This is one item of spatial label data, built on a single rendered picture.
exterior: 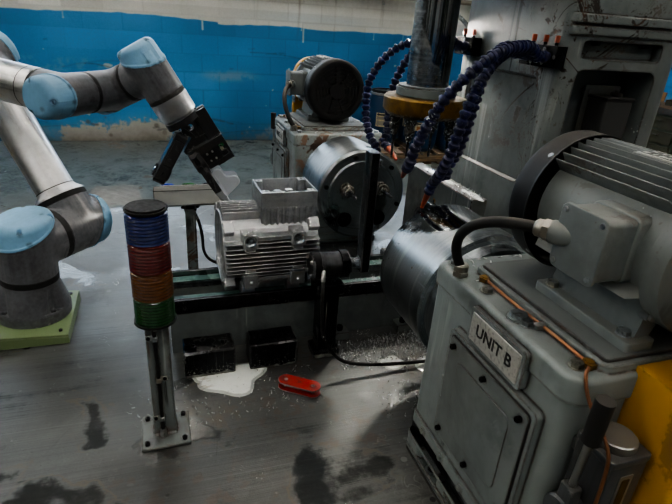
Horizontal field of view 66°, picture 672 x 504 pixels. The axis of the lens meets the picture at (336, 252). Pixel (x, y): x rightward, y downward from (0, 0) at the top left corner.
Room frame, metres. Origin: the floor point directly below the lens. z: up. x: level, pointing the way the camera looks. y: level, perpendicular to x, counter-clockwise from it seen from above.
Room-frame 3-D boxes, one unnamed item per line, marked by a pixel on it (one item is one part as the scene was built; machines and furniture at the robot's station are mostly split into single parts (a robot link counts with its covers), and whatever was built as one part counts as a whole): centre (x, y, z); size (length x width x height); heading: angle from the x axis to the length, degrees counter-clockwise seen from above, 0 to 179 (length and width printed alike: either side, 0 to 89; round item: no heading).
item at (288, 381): (0.81, 0.05, 0.81); 0.09 x 0.03 x 0.02; 74
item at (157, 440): (0.68, 0.27, 1.01); 0.08 x 0.08 x 0.42; 20
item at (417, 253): (0.83, -0.25, 1.04); 0.41 x 0.25 x 0.25; 20
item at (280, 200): (1.05, 0.12, 1.11); 0.12 x 0.11 x 0.07; 111
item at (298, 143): (1.70, 0.07, 0.99); 0.35 x 0.31 x 0.37; 20
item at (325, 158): (1.48, -0.01, 1.04); 0.37 x 0.25 x 0.25; 20
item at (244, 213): (1.04, 0.16, 1.02); 0.20 x 0.19 x 0.19; 111
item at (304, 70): (1.73, 0.11, 1.16); 0.33 x 0.26 x 0.42; 20
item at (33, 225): (0.99, 0.66, 1.00); 0.13 x 0.12 x 0.14; 160
